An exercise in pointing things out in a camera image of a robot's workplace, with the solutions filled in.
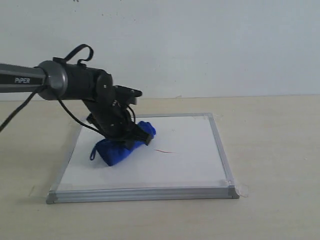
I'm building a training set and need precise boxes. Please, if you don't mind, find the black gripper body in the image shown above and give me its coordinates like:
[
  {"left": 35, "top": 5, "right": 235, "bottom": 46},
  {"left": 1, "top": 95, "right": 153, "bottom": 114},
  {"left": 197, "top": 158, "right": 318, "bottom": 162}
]
[{"left": 83, "top": 97, "right": 137, "bottom": 140}]

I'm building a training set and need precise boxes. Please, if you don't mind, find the blue cloth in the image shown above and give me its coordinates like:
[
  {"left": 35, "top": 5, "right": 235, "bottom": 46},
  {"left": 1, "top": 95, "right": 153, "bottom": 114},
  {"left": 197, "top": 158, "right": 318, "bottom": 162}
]
[{"left": 89, "top": 121, "right": 156, "bottom": 167}]

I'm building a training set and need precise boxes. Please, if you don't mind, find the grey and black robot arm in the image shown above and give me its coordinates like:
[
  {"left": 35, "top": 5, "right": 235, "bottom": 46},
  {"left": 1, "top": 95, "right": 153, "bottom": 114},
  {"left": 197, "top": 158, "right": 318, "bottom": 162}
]
[{"left": 0, "top": 58, "right": 153, "bottom": 149}]

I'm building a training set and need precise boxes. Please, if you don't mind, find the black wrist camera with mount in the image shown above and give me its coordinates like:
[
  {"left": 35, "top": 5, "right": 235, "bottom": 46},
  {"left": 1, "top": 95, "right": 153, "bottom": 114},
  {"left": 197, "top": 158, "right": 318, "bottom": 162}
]
[{"left": 113, "top": 85, "right": 143, "bottom": 105}]

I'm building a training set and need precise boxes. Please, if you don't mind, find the white board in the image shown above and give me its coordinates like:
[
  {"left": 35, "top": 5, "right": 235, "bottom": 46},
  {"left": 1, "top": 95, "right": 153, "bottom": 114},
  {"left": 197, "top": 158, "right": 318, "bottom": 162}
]
[{"left": 46, "top": 113, "right": 240, "bottom": 204}]

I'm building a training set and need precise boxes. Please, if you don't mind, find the black cable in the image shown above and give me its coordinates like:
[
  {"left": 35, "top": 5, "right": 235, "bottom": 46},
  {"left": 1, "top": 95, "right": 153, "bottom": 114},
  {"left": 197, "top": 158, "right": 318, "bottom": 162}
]
[{"left": 0, "top": 44, "right": 137, "bottom": 141}]

